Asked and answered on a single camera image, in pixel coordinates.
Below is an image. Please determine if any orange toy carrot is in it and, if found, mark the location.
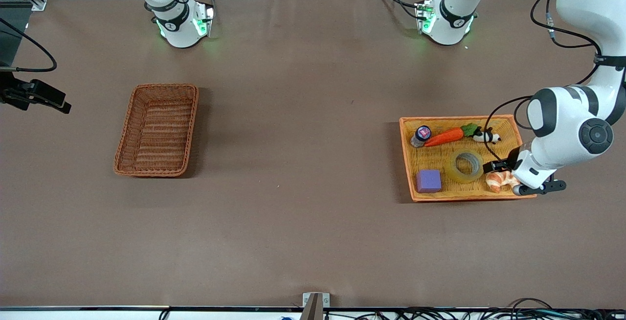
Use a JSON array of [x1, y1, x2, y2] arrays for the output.
[[424, 123, 481, 148]]

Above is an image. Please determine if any brown wicker basket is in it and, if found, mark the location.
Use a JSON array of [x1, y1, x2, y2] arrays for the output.
[[113, 83, 200, 178]]

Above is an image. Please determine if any purple foam cube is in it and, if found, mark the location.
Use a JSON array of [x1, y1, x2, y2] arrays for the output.
[[416, 169, 443, 194]]

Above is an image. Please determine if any small jar pink lid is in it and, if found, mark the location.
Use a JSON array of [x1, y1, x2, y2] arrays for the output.
[[410, 125, 433, 149]]

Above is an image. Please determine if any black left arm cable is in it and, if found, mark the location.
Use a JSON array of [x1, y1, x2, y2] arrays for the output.
[[483, 0, 603, 164]]

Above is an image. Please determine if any grey metal camera post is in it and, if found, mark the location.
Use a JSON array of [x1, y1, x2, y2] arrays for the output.
[[302, 292, 331, 320]]

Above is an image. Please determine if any yellow clear tape roll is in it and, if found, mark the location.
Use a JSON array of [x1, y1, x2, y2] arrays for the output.
[[444, 150, 485, 184]]

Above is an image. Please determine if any white table edge rail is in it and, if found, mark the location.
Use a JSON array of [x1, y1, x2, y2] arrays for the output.
[[0, 305, 626, 320]]

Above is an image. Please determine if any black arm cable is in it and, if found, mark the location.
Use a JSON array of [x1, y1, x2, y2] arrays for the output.
[[0, 17, 58, 73], [483, 0, 603, 164]]

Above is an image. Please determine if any black white panda toy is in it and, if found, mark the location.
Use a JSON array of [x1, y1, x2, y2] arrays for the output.
[[472, 127, 502, 145]]

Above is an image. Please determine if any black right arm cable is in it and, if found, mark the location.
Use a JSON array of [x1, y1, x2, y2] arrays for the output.
[[0, 17, 58, 73]]

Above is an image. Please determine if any orange wicker basket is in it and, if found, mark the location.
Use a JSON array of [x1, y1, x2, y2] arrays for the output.
[[399, 114, 537, 203]]

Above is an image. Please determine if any toy croissant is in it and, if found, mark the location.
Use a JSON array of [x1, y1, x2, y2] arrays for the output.
[[485, 170, 521, 194]]

